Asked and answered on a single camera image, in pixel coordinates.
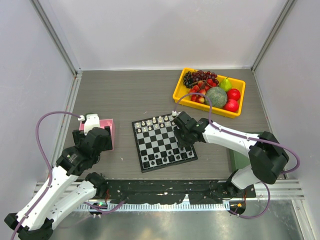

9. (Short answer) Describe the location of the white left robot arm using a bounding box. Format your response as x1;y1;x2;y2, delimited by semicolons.
4;126;113;240

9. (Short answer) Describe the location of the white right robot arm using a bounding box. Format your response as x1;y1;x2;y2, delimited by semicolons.
171;111;289;197

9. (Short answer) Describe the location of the black white chess board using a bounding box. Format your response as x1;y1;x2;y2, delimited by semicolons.
131;113;198;173

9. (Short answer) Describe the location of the pink plastic box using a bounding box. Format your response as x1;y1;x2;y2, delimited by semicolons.
78;118;116;152

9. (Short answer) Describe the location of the yellow plastic fruit tray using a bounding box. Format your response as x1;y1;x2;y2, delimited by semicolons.
172;68;246;118

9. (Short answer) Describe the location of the green netted melon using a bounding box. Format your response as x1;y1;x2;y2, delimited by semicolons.
206;86;228;109

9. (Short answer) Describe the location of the red apple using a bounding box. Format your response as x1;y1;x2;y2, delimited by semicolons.
223;99;239;113
227;88;241;101

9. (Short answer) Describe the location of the dark grape bunch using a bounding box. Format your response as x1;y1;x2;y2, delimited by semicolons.
182;70;219;89

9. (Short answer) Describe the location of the green pear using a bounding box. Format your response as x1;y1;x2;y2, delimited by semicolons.
219;77;233;92

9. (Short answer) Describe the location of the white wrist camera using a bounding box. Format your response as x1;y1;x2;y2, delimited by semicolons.
78;113;100;136

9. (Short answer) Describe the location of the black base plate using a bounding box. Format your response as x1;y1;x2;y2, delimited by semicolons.
95;179;256;205

